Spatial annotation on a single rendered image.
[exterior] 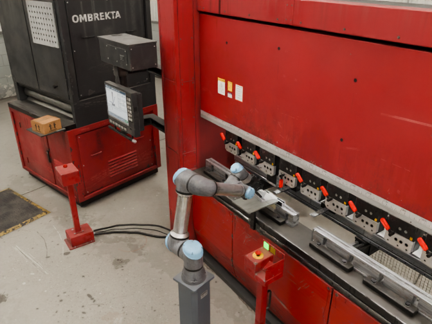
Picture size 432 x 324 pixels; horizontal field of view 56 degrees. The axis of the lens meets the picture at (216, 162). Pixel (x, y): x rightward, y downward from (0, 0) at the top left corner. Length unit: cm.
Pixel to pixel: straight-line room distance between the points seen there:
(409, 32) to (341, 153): 72
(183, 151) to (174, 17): 106
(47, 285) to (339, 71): 292
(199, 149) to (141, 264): 120
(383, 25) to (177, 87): 167
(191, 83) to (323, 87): 126
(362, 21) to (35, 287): 321
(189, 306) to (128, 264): 143
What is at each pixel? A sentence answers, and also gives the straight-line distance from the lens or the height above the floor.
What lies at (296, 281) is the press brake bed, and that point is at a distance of 282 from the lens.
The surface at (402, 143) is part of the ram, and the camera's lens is 209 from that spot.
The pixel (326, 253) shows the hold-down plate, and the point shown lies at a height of 91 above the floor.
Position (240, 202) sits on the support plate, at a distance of 281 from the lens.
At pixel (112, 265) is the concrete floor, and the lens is 394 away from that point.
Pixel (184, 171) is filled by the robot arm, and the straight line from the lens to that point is 233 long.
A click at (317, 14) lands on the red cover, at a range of 228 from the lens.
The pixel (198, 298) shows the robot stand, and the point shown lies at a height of 69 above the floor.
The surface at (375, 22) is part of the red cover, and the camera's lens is 207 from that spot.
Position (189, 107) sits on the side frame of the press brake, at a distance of 329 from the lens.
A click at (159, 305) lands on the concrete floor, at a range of 351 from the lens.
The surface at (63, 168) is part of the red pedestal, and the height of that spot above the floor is 80.
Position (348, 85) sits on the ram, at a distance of 221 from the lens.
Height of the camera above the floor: 247
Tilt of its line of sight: 26 degrees down
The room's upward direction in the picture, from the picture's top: straight up
